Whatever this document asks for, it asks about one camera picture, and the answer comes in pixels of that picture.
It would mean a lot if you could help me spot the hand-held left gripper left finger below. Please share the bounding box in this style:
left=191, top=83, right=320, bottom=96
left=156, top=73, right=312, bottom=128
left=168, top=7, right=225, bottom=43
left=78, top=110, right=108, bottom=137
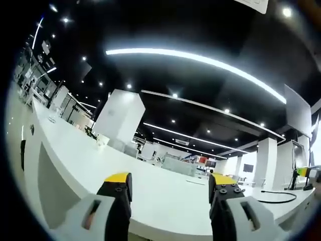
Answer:
left=47, top=172, right=133, bottom=241

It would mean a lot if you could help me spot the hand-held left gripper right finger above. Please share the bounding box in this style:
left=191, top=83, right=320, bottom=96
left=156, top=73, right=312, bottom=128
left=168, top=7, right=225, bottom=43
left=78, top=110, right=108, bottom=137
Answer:
left=208, top=172, right=284, bottom=241

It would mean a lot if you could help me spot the black charging cable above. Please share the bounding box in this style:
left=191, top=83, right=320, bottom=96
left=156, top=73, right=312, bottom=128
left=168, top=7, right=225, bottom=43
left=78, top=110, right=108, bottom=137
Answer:
left=257, top=190, right=297, bottom=204

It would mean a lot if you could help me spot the white desk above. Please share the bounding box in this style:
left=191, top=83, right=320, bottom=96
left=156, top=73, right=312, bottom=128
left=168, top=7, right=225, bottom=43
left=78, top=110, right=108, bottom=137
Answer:
left=23, top=99, right=317, bottom=237

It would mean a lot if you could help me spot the black stand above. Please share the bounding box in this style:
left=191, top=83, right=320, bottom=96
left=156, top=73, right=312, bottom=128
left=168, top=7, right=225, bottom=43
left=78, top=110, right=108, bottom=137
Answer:
left=287, top=167, right=299, bottom=191

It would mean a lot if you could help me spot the narrow white pillar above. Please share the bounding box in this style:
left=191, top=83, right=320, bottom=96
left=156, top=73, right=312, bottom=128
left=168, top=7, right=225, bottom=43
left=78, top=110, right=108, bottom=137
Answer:
left=257, top=137, right=278, bottom=188

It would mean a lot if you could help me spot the clear plastic box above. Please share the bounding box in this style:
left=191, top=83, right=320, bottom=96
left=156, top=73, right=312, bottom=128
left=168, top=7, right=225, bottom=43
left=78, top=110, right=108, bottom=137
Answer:
left=161, top=160, right=197, bottom=177

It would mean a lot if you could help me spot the hanging grey panel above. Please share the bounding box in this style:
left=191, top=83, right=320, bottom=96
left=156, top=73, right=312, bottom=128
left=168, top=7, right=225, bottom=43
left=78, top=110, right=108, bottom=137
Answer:
left=284, top=84, right=312, bottom=138

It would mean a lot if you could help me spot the small black device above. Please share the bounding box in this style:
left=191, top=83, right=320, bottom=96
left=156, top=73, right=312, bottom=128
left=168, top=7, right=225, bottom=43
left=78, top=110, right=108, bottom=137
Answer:
left=84, top=126, right=99, bottom=141

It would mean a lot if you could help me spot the wide white pillar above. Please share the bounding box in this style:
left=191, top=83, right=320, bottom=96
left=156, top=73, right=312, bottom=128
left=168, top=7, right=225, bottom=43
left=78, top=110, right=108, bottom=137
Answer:
left=93, top=89, right=146, bottom=152

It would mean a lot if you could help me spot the long ceiling light strip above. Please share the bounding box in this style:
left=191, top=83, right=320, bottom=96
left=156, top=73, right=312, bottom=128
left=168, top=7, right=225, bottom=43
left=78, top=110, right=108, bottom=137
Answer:
left=105, top=47, right=287, bottom=105

